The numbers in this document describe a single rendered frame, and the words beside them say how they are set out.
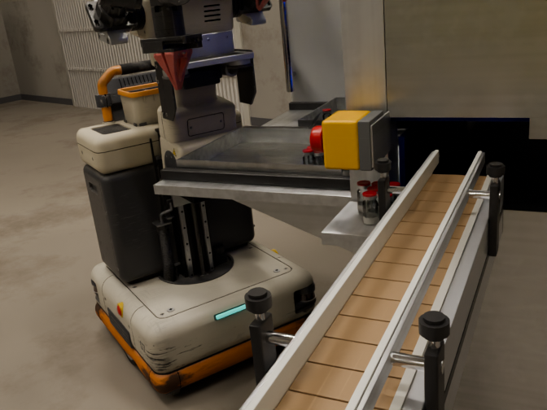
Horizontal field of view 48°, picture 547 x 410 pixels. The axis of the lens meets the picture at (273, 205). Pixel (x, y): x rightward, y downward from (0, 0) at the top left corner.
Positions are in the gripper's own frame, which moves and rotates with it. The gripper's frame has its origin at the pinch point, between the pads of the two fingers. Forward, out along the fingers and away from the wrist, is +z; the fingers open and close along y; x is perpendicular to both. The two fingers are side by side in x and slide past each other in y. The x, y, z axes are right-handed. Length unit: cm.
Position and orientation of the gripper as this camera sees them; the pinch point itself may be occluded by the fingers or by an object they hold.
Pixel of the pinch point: (177, 85)
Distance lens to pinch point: 121.8
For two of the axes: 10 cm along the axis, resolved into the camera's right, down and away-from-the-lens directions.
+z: 1.0, 9.5, 3.1
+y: 9.0, 0.5, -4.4
